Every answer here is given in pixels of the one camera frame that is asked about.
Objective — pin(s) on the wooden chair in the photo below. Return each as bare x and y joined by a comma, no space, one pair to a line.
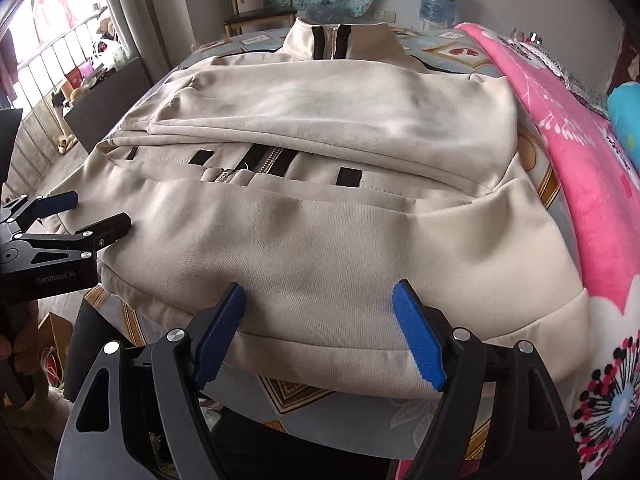
260,12

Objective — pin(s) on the beige zip jacket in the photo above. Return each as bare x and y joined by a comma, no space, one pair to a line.
325,240

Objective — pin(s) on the grey curtain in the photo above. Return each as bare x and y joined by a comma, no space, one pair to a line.
135,15

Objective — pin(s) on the beige shoe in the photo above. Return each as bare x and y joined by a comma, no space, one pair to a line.
65,144

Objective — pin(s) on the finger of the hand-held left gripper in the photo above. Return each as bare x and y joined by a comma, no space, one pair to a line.
57,202
107,227

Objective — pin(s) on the cardboard box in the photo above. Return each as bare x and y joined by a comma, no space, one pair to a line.
55,345

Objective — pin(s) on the fruit print table cover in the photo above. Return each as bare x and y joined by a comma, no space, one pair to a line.
300,400

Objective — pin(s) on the person's left hand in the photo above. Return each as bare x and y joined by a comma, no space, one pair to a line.
7,349

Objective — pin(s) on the blue dotted pillow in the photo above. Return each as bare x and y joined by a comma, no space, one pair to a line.
626,107

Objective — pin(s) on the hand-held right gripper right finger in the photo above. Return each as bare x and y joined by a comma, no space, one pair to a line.
419,337

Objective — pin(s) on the blue water bottle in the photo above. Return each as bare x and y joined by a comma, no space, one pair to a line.
439,0

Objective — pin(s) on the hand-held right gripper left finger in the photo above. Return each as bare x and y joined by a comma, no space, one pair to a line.
220,332

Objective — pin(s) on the dark red wall cloth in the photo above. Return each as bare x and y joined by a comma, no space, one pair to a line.
629,55

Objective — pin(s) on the pink flower print blanket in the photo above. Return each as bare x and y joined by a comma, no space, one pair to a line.
575,200

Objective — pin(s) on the dark grey cabinet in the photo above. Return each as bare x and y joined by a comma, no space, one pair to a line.
107,105

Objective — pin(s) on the clear plastic water jug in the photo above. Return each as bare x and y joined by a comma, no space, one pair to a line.
322,12

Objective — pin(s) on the white wall socket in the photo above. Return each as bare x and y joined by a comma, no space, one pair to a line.
385,16

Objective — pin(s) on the white plastic bag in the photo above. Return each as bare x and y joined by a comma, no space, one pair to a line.
111,51

